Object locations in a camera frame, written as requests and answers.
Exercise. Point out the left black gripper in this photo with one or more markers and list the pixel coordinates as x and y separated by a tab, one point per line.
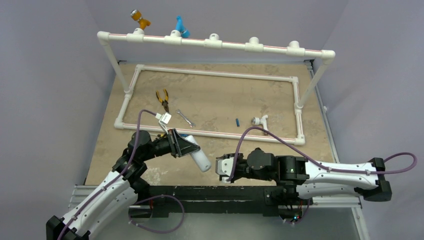
178	146

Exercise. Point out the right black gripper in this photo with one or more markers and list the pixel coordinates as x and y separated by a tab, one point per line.
238	166

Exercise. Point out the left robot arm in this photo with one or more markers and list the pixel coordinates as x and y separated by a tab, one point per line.
121	187

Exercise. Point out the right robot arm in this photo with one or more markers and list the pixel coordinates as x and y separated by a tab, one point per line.
305	178

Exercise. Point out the silver wrench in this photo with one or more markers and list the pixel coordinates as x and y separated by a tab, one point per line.
191	124

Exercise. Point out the white plastic faucet tap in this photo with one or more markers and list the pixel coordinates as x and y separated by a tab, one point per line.
261	121

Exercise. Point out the blue faucet nozzle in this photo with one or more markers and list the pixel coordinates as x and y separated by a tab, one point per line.
184	32

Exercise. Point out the orange faucet nozzle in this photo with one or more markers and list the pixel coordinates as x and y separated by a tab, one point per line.
137	16

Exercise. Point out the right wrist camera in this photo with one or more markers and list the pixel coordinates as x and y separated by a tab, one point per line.
223	168

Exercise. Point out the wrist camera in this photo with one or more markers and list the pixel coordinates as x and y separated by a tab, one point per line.
223	168
163	120

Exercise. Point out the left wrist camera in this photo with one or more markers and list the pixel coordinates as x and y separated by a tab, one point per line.
163	120

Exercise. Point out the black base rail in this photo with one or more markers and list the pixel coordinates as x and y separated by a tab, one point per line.
268	201

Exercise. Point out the yellow handled pliers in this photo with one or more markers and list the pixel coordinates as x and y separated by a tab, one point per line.
164	101

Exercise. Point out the aluminium table frame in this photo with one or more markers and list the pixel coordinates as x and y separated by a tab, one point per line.
262	183

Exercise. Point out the white PVC pipe frame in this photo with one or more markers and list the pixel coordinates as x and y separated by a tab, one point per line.
213	42

